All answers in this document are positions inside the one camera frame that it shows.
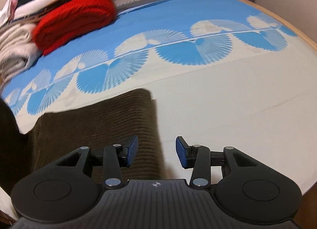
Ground beige folded garment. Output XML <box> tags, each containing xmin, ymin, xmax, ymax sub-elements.
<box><xmin>1</xmin><ymin>23</ymin><xmax>42</xmax><ymax>83</ymax></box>

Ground blue white patterned bedsheet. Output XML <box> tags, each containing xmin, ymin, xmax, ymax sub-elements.
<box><xmin>2</xmin><ymin>0</ymin><xmax>316</xmax><ymax>192</ymax></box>

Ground dark brown corduroy pants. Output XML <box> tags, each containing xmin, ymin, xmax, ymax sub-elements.
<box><xmin>26</xmin><ymin>89</ymin><xmax>165</xmax><ymax>180</ymax></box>

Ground red knitted sweater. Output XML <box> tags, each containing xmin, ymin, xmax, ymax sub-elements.
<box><xmin>32</xmin><ymin>0</ymin><xmax>116</xmax><ymax>56</ymax></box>

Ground white folded garment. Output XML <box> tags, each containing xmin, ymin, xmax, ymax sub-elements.
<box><xmin>1</xmin><ymin>0</ymin><xmax>70</xmax><ymax>29</ymax></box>

